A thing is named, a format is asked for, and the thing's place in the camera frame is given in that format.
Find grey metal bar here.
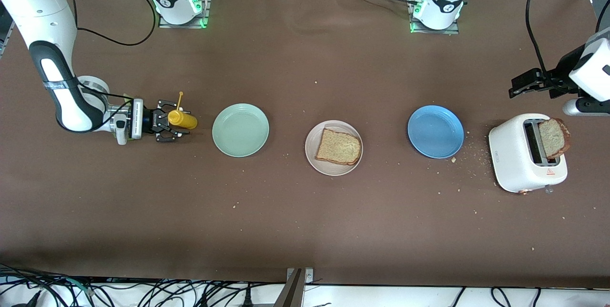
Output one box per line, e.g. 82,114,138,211
274,269,305,307

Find blue plate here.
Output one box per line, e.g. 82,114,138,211
407,105,465,159

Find silver table edge bracket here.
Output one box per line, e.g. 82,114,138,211
286,267,315,285

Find white toaster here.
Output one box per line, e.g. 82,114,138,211
488,113,569,194

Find brown bread slice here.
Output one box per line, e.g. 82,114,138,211
315,127,361,165
539,117,571,159

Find pale green plate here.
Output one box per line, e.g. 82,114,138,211
212,103,270,158

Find yellow squeeze sauce bottle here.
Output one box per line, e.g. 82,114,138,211
168,92,198,130

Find beige plate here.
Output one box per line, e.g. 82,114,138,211
305,120,364,176

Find tangled black floor cables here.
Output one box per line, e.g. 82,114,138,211
0,264,286,307

